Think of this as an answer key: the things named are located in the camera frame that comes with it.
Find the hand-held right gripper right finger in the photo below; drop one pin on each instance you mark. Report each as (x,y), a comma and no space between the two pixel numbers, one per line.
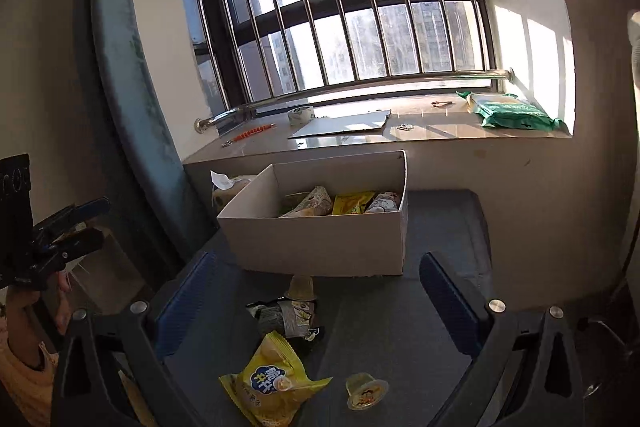
(450,302)

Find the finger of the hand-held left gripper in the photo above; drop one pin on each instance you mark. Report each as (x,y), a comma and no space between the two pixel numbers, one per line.
(82,241)
(85,208)

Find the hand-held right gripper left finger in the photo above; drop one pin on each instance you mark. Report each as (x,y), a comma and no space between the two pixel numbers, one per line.
(182,302)

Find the black snack packet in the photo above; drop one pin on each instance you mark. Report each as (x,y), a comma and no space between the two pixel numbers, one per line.
(280,317)

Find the clear jelly cup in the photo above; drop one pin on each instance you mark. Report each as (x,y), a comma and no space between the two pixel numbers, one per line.
(366,391)
(301,289)

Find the brown white printed snack packet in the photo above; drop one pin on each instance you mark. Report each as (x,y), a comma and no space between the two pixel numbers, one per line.
(382,203)

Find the yellow chip packet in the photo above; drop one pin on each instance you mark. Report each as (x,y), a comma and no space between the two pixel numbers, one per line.
(272,382)

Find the small yellow snack packet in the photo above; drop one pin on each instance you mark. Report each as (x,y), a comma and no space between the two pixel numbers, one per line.
(352,203)

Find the white cardboard box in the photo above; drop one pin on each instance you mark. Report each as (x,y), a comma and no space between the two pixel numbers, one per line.
(320,244)

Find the clear bag of pale snacks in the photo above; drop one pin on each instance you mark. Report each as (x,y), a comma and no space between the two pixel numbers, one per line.
(310,203)

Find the person's left hand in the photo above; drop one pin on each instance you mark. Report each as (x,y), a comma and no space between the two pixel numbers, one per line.
(25,317)

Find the brown cardboard box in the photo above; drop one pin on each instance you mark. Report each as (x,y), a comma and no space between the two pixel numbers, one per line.
(110,267)

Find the teal curtain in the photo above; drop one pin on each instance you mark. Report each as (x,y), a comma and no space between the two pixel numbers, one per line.
(130,82)

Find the small metal clip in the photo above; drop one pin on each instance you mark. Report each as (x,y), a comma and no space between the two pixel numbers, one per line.
(405,126)
(442,104)

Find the green plastic bag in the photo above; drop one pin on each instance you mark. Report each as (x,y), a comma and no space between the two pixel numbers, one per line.
(510,113)

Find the flat cardboard sheet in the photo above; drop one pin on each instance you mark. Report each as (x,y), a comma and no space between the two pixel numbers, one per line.
(340,125)

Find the clear tape roll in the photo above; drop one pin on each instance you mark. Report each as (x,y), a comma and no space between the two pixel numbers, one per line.
(301,115)

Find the white chair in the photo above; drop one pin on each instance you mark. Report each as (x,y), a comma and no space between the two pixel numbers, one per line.
(635,47)

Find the steel window guard rail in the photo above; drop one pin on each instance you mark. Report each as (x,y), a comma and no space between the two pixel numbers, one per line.
(350,32)

